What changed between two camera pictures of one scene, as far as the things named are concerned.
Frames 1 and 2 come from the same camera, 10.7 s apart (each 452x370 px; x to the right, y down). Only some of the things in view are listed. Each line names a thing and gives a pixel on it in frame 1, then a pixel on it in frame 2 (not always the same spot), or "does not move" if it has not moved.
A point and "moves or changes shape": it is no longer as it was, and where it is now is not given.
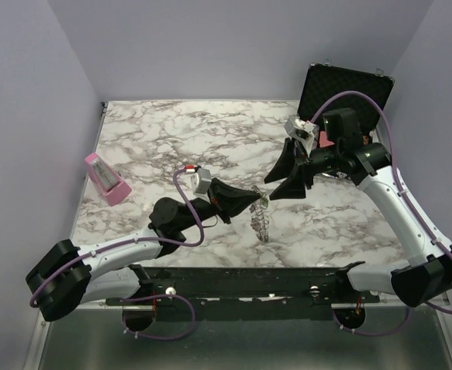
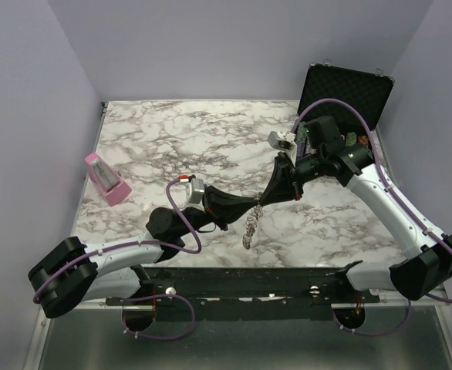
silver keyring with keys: (261, 222) moves or changes shape
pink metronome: (113, 189) does not move
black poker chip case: (325, 80) does not move
